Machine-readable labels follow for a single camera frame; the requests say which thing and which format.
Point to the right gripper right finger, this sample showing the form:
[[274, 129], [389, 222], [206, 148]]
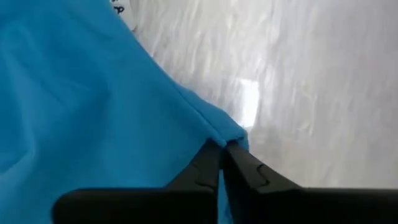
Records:
[[311, 207]]

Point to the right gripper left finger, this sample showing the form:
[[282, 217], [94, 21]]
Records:
[[140, 207]]

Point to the blue garment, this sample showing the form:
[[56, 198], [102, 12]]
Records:
[[93, 109]]

